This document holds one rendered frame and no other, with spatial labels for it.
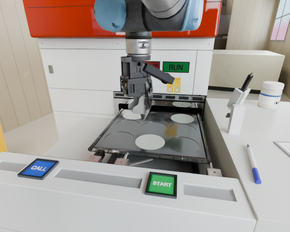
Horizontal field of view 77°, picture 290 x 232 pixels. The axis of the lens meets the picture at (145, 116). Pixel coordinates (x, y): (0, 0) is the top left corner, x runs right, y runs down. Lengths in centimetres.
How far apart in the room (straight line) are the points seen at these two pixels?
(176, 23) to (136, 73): 22
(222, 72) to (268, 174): 457
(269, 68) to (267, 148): 453
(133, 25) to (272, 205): 42
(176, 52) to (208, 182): 59
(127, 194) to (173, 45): 65
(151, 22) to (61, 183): 36
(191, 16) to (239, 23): 695
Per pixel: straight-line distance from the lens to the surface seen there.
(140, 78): 55
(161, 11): 35
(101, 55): 92
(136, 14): 42
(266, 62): 501
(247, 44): 734
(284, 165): 50
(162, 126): 72
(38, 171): 45
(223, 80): 499
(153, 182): 37
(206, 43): 85
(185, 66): 85
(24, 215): 50
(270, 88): 83
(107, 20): 43
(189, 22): 39
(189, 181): 39
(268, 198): 40
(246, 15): 735
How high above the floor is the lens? 122
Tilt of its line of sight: 23 degrees down
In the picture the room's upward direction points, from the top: straight up
